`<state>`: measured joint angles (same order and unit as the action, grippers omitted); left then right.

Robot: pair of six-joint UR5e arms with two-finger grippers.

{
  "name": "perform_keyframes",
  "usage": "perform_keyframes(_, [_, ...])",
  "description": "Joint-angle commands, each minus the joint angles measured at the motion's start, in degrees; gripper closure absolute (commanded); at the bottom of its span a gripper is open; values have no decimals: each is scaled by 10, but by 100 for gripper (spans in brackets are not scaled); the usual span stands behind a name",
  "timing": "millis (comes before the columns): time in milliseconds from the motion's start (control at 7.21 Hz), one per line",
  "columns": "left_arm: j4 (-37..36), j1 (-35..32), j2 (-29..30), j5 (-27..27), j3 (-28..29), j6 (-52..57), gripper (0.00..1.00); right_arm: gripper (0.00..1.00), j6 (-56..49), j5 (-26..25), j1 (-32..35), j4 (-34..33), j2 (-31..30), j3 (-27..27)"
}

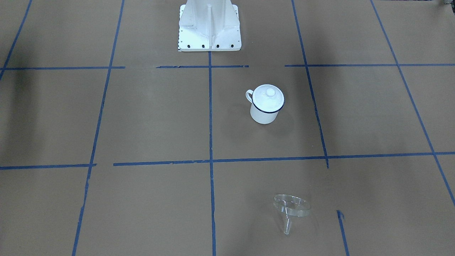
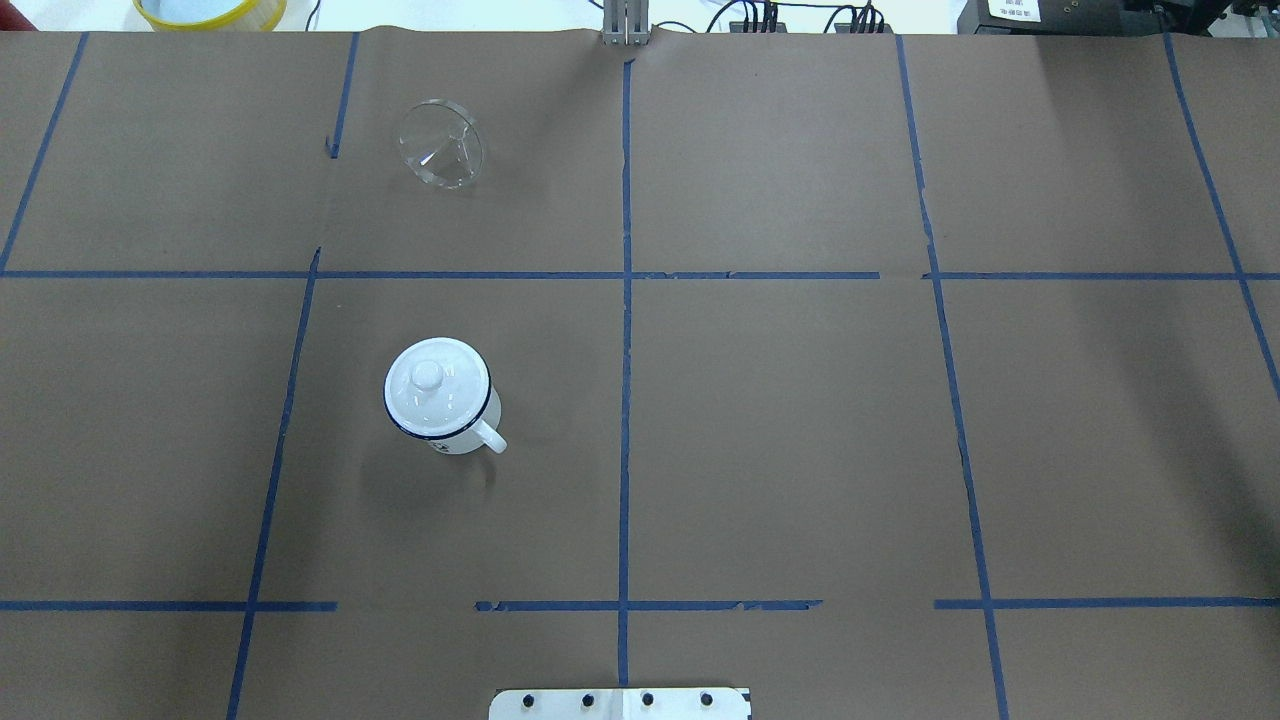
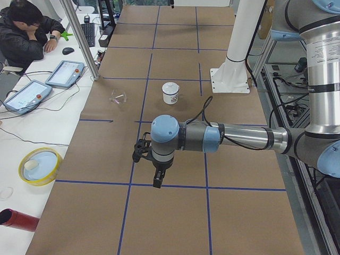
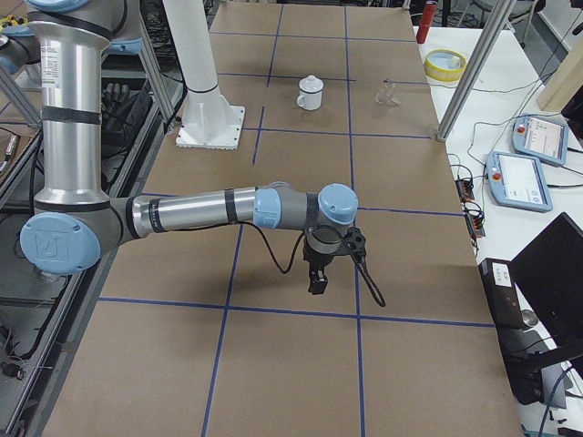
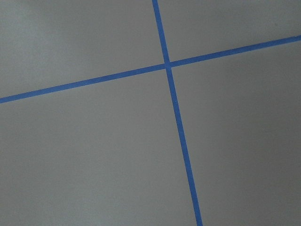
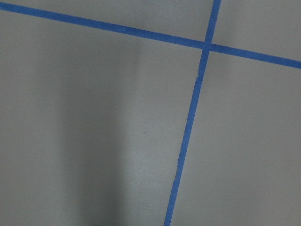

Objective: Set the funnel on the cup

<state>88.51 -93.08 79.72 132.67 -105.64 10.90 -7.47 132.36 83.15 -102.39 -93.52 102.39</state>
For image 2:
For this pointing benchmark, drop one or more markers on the aluminium frame post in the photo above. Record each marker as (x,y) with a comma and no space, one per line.
(625,22)

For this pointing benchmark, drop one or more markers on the clear plastic funnel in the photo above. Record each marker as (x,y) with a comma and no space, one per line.
(440,142)

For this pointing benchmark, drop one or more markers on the white mug lid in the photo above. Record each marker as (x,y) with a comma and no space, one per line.
(435,385)

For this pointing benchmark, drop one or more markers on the yellow tape roll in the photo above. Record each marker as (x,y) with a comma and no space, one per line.
(212,16)

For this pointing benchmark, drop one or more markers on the white camera stand base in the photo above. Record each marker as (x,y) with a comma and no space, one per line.
(623,703)

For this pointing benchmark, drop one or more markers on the white enamel mug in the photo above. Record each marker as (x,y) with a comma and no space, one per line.
(470,425)

